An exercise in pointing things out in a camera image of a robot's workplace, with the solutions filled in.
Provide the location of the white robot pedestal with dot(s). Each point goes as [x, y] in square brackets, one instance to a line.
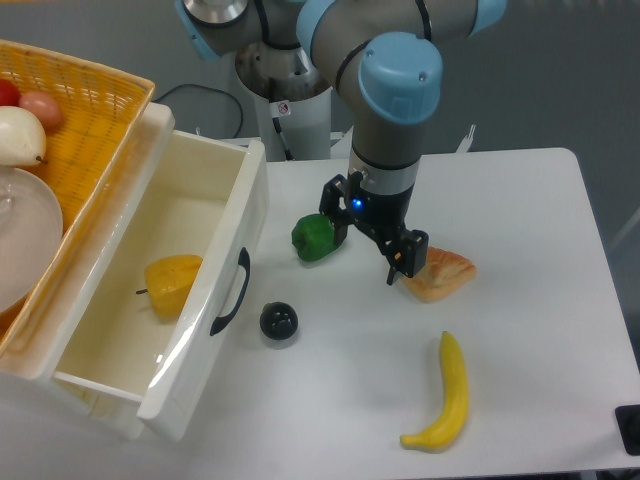
[292, 101]

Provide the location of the black corner object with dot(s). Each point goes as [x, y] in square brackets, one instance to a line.
[628, 420]

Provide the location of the orange pastry bread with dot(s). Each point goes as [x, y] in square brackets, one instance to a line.
[444, 273]

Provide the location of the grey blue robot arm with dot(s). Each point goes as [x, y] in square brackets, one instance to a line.
[381, 58]

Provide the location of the white plate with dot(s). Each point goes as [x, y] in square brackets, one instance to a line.
[31, 233]

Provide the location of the white top drawer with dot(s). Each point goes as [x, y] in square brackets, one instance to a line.
[144, 347]

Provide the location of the pink peach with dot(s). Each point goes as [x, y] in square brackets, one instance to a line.
[44, 107]

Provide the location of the red tomato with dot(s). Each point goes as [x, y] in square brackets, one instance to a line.
[9, 93]

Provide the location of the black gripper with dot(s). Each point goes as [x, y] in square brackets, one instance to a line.
[379, 216]

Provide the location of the yellow woven basket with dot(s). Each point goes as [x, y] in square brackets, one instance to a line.
[102, 106]

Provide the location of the green bell pepper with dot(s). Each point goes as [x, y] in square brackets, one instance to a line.
[313, 238]

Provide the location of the yellow banana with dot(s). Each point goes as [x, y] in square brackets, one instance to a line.
[446, 428]

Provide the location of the yellow bell pepper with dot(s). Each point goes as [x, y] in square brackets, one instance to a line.
[168, 282]

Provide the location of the metal table clamp bracket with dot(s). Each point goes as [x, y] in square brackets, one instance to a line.
[467, 141]

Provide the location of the white pear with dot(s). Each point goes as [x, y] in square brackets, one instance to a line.
[23, 138]

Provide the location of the black round fruit toy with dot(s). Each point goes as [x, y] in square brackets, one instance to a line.
[278, 321]

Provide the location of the white drawer cabinet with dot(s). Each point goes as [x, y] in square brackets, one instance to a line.
[36, 340]

